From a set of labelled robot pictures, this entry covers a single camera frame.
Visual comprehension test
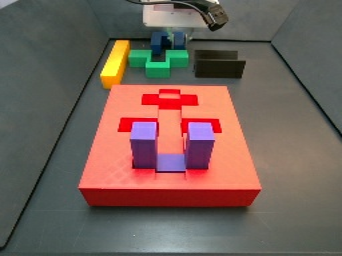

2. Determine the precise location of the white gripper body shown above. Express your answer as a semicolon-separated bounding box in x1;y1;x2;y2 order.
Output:
142;0;219;28

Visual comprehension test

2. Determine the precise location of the blue U-shaped block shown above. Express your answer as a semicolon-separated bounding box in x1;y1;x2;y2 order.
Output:
150;31;187;55

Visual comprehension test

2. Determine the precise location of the green stepped block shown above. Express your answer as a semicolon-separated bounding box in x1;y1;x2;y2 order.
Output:
128;50;190;78

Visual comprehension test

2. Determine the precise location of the yellow long bar block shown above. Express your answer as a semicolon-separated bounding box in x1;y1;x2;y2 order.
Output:
100;40;130;89

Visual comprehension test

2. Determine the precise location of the purple U-shaped block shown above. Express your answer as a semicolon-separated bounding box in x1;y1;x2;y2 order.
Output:
130;122;215;173

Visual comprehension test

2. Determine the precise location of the red slotted base block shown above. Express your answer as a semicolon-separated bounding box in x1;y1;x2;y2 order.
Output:
79;85;262;207

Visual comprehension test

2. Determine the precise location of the black cable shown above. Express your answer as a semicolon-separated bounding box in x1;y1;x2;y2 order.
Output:
126;0;211;11

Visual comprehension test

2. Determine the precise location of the black angle bracket fixture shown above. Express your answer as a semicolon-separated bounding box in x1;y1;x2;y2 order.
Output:
194;50;246;79

